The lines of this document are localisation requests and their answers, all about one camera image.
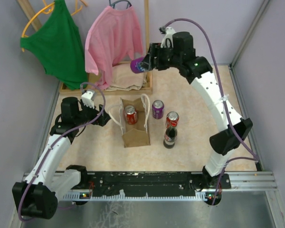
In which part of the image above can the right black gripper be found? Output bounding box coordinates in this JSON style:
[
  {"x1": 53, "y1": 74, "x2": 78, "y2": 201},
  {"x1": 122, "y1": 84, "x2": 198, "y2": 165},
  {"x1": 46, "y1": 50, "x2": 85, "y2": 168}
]
[{"x1": 139, "y1": 43, "x2": 181, "y2": 71}]

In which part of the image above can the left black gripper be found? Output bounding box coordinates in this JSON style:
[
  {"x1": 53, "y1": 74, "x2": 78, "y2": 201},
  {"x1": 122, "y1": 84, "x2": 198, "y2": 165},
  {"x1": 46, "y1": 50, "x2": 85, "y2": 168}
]
[{"x1": 74, "y1": 99, "x2": 111, "y2": 126}]

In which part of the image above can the purple soda can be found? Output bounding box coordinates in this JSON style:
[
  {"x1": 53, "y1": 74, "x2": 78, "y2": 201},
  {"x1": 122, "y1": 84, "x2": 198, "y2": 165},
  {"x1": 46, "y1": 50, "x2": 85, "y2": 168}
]
[
  {"x1": 152, "y1": 100, "x2": 164, "y2": 119},
  {"x1": 130, "y1": 57, "x2": 148, "y2": 74}
]

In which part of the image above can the red cola can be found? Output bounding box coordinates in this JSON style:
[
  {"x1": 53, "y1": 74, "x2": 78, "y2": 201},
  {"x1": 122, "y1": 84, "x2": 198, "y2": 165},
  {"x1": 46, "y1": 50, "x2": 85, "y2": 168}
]
[
  {"x1": 166, "y1": 111, "x2": 179, "y2": 128},
  {"x1": 124, "y1": 105, "x2": 138, "y2": 125}
]

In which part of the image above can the brown burlap canvas bag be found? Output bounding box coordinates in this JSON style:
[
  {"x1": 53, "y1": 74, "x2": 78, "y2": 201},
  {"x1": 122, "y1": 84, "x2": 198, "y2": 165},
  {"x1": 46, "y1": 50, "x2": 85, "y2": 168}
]
[{"x1": 107, "y1": 94, "x2": 151, "y2": 148}]

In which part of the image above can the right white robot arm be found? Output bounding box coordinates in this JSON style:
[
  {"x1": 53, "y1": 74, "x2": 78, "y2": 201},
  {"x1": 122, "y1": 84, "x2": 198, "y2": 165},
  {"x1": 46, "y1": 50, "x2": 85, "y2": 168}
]
[{"x1": 130, "y1": 31, "x2": 253, "y2": 188}]

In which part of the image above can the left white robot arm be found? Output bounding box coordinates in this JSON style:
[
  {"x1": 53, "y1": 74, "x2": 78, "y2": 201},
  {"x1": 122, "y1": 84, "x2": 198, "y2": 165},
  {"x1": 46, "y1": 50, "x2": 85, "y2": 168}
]
[{"x1": 12, "y1": 91, "x2": 110, "y2": 222}]

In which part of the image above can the cream folded cloth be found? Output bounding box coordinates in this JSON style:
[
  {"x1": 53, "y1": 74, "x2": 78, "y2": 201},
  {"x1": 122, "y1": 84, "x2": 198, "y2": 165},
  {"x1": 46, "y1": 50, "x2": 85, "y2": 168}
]
[{"x1": 106, "y1": 63, "x2": 147, "y2": 91}]

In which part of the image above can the pink t-shirt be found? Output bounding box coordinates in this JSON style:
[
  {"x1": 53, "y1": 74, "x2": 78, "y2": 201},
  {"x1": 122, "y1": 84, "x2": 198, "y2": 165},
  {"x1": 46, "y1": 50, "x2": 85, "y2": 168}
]
[{"x1": 85, "y1": 6, "x2": 143, "y2": 89}]

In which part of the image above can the grey clothes hanger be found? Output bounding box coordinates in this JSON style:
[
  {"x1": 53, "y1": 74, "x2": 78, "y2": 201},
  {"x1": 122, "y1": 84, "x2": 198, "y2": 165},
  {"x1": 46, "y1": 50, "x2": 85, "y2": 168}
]
[{"x1": 109, "y1": 0, "x2": 132, "y2": 10}]

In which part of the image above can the red cola can front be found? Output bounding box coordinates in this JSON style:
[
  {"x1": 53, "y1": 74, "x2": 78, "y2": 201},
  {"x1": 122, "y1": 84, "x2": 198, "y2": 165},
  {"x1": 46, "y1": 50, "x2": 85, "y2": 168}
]
[{"x1": 166, "y1": 111, "x2": 179, "y2": 128}]

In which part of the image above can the dark cola bottle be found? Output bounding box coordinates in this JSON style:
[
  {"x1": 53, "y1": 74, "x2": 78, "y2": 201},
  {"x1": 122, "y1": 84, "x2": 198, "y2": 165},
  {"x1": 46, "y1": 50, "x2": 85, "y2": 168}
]
[{"x1": 163, "y1": 126, "x2": 178, "y2": 149}]

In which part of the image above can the green tank top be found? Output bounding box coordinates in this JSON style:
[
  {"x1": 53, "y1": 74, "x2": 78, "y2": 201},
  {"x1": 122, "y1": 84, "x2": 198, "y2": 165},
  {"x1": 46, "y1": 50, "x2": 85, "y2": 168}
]
[{"x1": 20, "y1": 0, "x2": 88, "y2": 90}]

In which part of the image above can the yellow clothes hanger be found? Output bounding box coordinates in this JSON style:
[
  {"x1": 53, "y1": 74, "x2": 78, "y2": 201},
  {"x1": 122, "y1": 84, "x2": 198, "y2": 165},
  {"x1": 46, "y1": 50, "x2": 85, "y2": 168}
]
[{"x1": 18, "y1": 0, "x2": 88, "y2": 38}]

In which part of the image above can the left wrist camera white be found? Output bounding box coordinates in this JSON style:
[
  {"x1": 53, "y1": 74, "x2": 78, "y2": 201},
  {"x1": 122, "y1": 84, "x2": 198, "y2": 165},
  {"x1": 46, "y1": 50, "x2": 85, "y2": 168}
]
[{"x1": 81, "y1": 89, "x2": 96, "y2": 109}]

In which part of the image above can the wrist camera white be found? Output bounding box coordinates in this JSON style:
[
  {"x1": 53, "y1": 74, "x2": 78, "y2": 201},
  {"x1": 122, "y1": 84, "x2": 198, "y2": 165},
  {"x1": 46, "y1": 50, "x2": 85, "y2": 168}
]
[
  {"x1": 159, "y1": 27, "x2": 176, "y2": 48},
  {"x1": 81, "y1": 89, "x2": 96, "y2": 109}
]

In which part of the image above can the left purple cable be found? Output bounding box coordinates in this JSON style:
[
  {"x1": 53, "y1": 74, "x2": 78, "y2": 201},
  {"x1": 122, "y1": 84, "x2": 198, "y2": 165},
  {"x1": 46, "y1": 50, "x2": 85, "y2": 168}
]
[{"x1": 16, "y1": 82, "x2": 106, "y2": 222}]

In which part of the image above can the purple cable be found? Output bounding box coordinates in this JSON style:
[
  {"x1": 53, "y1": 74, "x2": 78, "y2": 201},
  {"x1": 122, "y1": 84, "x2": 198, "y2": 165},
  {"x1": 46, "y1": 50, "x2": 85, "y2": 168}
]
[
  {"x1": 160, "y1": 18, "x2": 259, "y2": 206},
  {"x1": 16, "y1": 82, "x2": 106, "y2": 222}
]

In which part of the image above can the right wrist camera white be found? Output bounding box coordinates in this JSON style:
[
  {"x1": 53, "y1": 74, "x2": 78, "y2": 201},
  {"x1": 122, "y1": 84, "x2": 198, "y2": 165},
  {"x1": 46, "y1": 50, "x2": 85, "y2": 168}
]
[{"x1": 159, "y1": 27, "x2": 176, "y2": 48}]

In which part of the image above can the white toothed cable strip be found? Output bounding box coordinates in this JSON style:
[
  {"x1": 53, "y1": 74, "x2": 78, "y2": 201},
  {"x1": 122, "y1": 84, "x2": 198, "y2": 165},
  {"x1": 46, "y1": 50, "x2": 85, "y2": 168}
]
[{"x1": 61, "y1": 191, "x2": 223, "y2": 202}]

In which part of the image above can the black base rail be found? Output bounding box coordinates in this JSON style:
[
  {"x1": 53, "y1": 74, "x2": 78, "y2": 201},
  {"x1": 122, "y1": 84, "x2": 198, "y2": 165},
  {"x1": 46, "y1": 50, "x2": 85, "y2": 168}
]
[{"x1": 72, "y1": 171, "x2": 231, "y2": 197}]

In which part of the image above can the wooden clothes rack frame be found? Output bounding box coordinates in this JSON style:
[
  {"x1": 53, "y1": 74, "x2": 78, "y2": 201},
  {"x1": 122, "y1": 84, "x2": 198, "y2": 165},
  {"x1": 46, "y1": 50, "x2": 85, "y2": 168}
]
[{"x1": 18, "y1": 0, "x2": 153, "y2": 96}]

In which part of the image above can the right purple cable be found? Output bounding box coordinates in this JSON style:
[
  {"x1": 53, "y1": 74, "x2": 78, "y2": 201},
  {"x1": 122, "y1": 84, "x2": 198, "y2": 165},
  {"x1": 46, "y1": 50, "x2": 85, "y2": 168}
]
[{"x1": 160, "y1": 18, "x2": 259, "y2": 206}]

